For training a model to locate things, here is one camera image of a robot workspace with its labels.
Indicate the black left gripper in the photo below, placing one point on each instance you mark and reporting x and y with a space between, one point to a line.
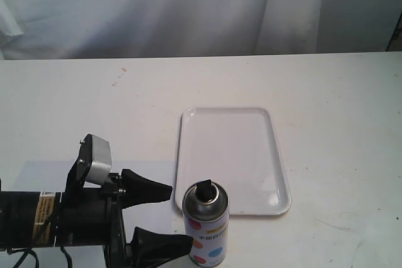
93 217

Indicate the white spray paint can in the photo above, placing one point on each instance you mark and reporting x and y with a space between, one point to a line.
205 207

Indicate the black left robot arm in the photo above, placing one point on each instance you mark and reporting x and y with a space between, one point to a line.
29 220

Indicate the white plastic tray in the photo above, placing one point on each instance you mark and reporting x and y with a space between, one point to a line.
237 148

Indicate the white backdrop curtain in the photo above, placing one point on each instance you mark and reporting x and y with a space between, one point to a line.
56 29

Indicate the black metal stand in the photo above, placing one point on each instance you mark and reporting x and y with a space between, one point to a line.
394 42

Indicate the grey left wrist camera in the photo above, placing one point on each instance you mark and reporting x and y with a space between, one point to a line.
92 165

